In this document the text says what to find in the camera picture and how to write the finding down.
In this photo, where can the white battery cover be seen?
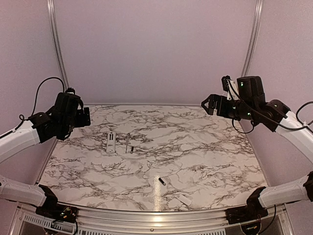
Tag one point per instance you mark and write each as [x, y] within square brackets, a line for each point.
[184, 200]

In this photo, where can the white remote control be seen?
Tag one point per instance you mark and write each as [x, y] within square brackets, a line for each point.
[111, 142]

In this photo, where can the aluminium frame post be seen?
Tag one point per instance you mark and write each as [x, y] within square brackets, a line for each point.
[57, 43]
[253, 37]

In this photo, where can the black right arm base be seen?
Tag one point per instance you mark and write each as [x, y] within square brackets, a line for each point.
[252, 210]

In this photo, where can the clear handle tester screwdriver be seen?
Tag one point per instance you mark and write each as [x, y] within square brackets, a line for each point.
[127, 142]

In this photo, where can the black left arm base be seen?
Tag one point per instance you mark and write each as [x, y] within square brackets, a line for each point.
[52, 209]

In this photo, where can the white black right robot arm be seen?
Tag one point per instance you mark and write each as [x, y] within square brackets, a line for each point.
[246, 100]

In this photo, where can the aluminium front frame rail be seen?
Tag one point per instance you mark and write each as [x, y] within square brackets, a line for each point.
[92, 221]

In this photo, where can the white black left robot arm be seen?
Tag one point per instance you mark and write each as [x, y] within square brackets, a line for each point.
[58, 122]

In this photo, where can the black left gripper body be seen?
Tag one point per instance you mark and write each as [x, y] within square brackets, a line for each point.
[86, 121]

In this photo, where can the right aluminium frame post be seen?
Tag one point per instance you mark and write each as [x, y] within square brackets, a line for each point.
[253, 37]

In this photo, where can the left aluminium frame post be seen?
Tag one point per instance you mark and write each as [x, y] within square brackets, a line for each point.
[57, 43]

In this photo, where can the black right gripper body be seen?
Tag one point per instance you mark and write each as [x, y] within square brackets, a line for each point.
[228, 111]

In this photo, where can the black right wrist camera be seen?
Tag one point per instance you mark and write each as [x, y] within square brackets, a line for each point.
[230, 87]

